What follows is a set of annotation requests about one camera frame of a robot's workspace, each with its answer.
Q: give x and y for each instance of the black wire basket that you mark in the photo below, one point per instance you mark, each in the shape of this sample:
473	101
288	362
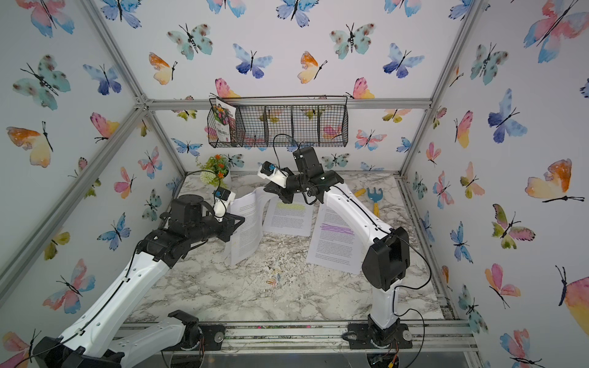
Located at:
292	122

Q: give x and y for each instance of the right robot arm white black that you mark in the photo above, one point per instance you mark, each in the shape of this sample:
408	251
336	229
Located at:
384	250

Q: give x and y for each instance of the colourful seed packet booklet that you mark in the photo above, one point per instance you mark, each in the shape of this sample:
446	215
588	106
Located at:
225	120

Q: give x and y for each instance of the document with purple highlight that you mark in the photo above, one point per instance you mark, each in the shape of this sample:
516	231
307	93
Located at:
333	243

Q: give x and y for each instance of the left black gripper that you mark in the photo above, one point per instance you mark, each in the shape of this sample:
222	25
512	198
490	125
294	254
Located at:
229	226

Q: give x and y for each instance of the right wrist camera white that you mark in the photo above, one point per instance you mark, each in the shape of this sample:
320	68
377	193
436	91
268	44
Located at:
272	173

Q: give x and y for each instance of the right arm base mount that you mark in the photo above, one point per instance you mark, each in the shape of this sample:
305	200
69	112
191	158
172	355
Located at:
369	336

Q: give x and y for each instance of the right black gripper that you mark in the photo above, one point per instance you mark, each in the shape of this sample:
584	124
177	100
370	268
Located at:
283	194

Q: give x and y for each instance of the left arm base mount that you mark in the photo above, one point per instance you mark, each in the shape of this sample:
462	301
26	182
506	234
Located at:
204	338

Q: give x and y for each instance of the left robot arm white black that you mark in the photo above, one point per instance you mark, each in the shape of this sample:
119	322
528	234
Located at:
189	223

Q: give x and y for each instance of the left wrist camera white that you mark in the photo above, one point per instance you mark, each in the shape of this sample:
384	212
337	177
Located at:
223	198

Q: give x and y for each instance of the artificial flower plant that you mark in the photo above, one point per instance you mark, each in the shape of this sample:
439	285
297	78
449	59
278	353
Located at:
215	171

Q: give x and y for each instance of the plain text document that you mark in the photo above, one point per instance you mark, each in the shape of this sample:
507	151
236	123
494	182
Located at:
246	239

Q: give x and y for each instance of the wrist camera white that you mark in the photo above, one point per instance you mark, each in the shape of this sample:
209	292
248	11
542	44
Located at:
272	173
223	198

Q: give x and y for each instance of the document with green highlight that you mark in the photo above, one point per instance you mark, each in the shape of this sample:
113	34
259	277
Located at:
292	219

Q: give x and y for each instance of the aluminium front rail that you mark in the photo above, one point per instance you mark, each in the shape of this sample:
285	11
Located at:
285	338

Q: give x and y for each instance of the blue toy rake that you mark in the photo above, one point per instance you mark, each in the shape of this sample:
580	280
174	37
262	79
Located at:
375	195

